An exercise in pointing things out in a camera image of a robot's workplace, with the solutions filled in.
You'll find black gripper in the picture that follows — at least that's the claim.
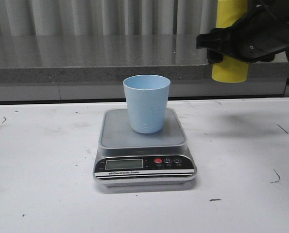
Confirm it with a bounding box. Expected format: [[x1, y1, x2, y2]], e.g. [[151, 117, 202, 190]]
[[196, 4, 289, 64]]

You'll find white pleated curtain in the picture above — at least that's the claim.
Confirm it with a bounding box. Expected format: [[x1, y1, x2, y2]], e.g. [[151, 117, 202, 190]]
[[0, 0, 218, 36]]

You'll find yellow squeeze bottle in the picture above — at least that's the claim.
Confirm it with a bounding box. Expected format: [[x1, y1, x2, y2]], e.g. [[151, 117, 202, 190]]
[[211, 0, 249, 83]]

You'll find grey stone counter ledge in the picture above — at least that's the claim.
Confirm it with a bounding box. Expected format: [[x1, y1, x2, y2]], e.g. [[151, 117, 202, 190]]
[[0, 35, 289, 102]]

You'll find light blue plastic cup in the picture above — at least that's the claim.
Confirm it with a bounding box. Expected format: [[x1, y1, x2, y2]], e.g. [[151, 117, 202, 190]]
[[123, 75, 170, 134]]

